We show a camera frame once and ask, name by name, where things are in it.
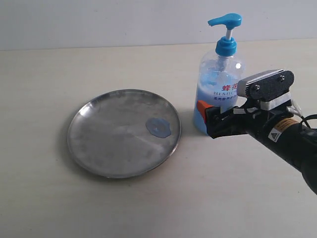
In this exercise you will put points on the blue soap blob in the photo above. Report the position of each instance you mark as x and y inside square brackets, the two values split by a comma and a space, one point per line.
[158, 127]

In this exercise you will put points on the blue pump lotion bottle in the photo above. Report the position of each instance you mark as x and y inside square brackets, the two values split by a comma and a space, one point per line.
[220, 69]

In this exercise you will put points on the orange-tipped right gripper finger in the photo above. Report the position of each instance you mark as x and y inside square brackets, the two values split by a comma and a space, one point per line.
[202, 106]

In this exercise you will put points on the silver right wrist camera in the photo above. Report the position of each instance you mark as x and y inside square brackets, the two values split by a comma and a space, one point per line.
[269, 88]

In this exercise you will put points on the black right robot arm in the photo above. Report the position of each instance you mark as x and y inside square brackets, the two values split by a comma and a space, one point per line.
[291, 140]

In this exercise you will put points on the round stainless steel plate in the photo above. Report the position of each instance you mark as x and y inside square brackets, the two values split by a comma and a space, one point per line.
[108, 136]

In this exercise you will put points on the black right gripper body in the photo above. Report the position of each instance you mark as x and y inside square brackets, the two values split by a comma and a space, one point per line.
[246, 119]

